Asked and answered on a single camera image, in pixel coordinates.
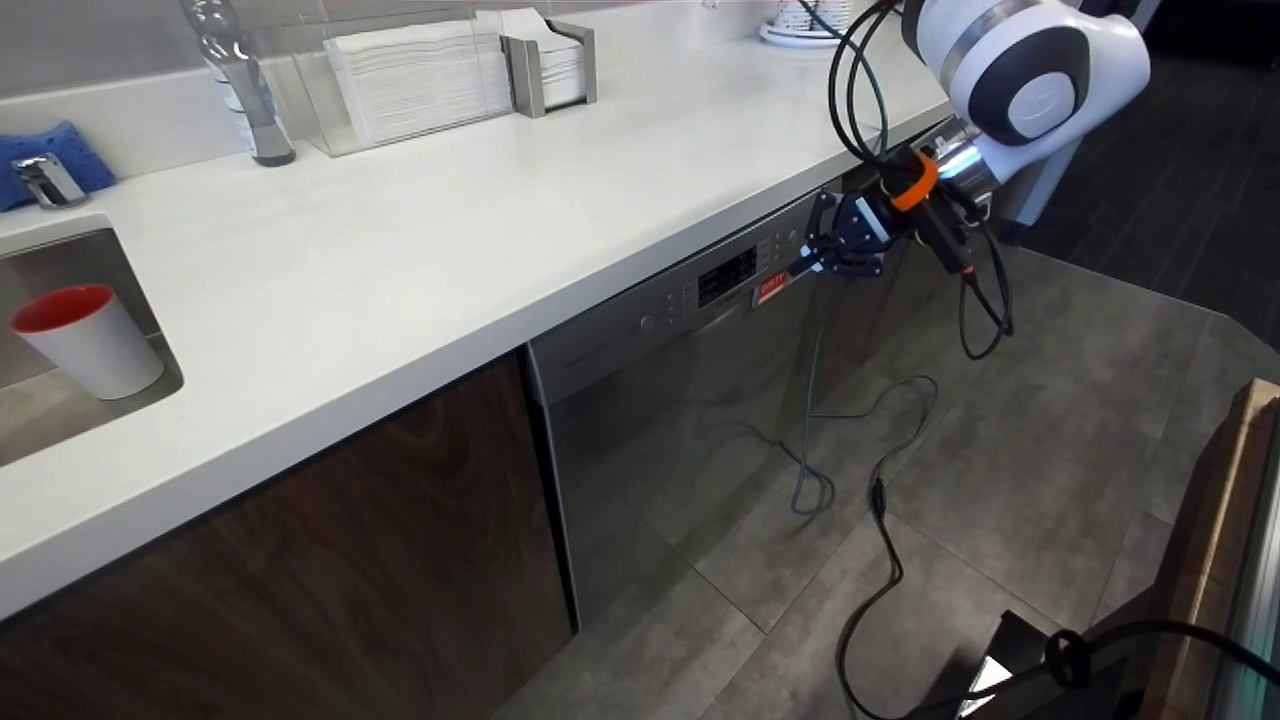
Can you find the stainless steel Bosch dishwasher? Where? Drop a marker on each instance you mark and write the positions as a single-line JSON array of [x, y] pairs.
[[660, 410]]

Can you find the recessed kitchen sink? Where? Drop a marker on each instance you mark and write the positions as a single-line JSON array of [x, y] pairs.
[[38, 402]]

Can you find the blue cloth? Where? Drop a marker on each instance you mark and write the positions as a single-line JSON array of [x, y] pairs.
[[53, 169]]

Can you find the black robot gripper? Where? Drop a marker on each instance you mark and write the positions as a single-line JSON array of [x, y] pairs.
[[849, 234]]

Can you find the white cup with red rim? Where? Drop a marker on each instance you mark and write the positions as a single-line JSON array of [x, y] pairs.
[[91, 336]]

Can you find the robot arm with orange ring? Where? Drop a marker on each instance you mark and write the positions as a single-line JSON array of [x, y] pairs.
[[1020, 81]]

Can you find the chrome sink faucet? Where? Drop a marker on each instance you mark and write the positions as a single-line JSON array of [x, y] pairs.
[[239, 69]]

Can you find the red sticker on dishwasher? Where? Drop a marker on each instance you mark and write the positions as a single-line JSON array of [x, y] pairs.
[[771, 289]]

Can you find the dark wood double-door cabinet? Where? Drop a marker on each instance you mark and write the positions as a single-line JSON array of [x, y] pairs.
[[401, 574]]

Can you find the wooden framed cart edge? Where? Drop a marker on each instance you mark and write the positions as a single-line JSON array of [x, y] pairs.
[[1203, 569]]

